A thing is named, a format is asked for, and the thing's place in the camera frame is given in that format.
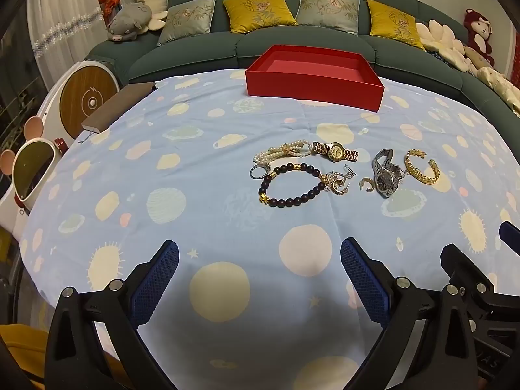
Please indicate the white flower plush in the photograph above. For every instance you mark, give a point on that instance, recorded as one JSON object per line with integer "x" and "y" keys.
{"x": 156, "y": 20}

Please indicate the beige pillow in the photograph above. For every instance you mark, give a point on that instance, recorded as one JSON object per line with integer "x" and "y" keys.
{"x": 475, "y": 55}

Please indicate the red monkey plush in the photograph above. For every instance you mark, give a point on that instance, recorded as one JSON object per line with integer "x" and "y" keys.
{"x": 479, "y": 32}

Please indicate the yellow cloth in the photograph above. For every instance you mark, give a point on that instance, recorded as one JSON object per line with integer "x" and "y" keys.
{"x": 24, "y": 345}

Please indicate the green sofa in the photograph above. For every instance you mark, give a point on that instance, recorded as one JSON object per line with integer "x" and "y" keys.
{"x": 211, "y": 53}

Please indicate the silver loop earring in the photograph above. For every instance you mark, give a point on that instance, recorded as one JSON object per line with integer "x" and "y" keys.
{"x": 347, "y": 172}
{"x": 403, "y": 175}

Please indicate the red hanging ornament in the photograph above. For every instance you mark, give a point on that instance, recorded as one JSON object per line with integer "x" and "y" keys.
{"x": 109, "y": 6}

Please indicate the white robot with pink ears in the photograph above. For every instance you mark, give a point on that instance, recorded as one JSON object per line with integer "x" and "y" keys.
{"x": 30, "y": 174}

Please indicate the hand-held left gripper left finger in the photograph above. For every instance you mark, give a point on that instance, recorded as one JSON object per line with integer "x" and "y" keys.
{"x": 156, "y": 280}

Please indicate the white curtain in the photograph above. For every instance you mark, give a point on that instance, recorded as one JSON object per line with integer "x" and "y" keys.
{"x": 61, "y": 16}

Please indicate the brown notebook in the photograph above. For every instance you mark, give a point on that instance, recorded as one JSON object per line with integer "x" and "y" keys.
{"x": 118, "y": 103}

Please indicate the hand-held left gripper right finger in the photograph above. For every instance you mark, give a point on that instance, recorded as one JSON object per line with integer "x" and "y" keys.
{"x": 363, "y": 280}

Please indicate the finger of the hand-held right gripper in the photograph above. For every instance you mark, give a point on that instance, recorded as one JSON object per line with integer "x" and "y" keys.
{"x": 511, "y": 235}
{"x": 467, "y": 268}

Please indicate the silver wrist watch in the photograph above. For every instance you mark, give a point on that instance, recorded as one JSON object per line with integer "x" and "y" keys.
{"x": 384, "y": 178}

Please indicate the grey embroidered cushion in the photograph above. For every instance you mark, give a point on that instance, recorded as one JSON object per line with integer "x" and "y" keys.
{"x": 189, "y": 20}
{"x": 329, "y": 8}

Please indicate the white flower cushion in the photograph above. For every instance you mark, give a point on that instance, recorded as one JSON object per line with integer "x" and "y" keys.
{"x": 440, "y": 38}

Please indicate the gold wrist watch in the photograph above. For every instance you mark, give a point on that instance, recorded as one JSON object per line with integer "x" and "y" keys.
{"x": 335, "y": 151}

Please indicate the yellow embroidered cushion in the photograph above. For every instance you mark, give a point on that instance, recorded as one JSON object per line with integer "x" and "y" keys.
{"x": 260, "y": 10}
{"x": 396, "y": 24}

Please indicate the white device with wooden disc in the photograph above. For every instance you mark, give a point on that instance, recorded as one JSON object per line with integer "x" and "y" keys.
{"x": 87, "y": 97}

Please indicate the cream folded blanket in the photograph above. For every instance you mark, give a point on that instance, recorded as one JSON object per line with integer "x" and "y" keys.
{"x": 501, "y": 85}

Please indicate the blue planet print tablecloth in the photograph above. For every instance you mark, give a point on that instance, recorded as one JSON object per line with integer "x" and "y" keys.
{"x": 162, "y": 178}

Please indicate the red cardboard box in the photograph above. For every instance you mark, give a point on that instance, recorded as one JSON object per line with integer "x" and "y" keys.
{"x": 284, "y": 85}

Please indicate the grey pig plush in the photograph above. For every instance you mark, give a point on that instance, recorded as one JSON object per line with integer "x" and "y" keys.
{"x": 128, "y": 22}

